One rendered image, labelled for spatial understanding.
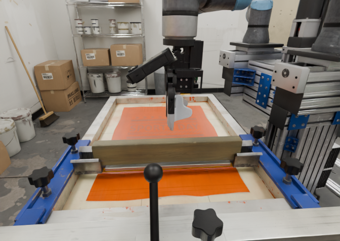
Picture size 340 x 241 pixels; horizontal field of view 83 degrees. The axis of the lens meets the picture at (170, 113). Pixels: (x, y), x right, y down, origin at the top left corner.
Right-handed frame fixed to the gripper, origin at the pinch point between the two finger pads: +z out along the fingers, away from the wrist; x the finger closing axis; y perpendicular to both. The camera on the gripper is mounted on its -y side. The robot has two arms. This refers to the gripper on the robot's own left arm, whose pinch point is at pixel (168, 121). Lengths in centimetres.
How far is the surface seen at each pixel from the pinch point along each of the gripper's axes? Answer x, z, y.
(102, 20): 368, -34, -100
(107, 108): 42, 13, -26
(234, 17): 366, -45, 154
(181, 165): -2.3, 12.5, 3.6
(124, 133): 24.0, 16.6, -15.9
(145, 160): -0.9, 11.4, -6.1
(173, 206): -15.2, 13.0, 0.3
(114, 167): -2.0, 12.7, -14.5
